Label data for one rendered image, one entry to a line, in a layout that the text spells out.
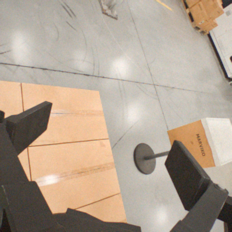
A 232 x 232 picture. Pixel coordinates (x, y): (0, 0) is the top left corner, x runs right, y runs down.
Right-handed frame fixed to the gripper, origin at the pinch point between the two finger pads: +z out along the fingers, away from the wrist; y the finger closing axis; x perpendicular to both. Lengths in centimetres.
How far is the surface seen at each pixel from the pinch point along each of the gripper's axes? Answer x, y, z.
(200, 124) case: -18, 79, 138
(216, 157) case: -37, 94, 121
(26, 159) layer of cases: -55, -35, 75
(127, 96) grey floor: -29, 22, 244
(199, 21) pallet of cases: 210, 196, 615
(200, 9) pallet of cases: 246, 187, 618
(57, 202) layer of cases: -74, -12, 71
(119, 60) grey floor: 14, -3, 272
